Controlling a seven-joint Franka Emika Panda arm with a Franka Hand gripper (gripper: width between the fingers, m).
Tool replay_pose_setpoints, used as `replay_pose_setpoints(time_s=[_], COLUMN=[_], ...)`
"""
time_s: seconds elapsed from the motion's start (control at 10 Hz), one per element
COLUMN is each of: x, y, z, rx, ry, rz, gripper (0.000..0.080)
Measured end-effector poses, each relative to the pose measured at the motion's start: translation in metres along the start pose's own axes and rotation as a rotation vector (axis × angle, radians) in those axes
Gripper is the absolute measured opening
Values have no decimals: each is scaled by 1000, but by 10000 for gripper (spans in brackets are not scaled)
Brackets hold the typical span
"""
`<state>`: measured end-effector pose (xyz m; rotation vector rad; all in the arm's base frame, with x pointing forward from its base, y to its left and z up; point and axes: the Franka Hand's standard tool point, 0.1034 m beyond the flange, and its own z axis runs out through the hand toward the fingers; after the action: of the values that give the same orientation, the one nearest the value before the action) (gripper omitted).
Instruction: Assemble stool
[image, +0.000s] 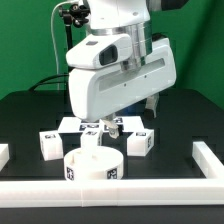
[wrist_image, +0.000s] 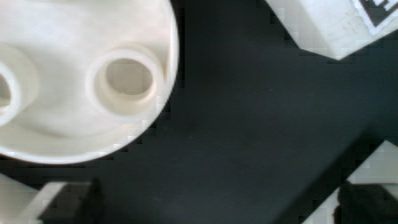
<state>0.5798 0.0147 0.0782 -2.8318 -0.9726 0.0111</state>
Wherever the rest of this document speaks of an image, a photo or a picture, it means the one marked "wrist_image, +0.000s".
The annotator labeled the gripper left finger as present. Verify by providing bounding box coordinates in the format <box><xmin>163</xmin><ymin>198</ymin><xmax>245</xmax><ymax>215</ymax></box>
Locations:
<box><xmin>16</xmin><ymin>179</ymin><xmax>103</xmax><ymax>224</ymax></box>

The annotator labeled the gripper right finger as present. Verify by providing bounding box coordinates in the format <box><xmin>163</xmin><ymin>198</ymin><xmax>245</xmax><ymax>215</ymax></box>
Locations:
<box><xmin>302</xmin><ymin>183</ymin><xmax>398</xmax><ymax>224</ymax></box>

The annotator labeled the white stool leg with tag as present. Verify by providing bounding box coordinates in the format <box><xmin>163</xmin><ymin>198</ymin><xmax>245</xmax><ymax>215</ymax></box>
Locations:
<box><xmin>264</xmin><ymin>0</ymin><xmax>398</xmax><ymax>60</ymax></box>

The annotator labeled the white obstacle wall frame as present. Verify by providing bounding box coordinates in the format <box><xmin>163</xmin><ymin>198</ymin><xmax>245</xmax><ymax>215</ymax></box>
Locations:
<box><xmin>348</xmin><ymin>141</ymin><xmax>398</xmax><ymax>184</ymax></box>

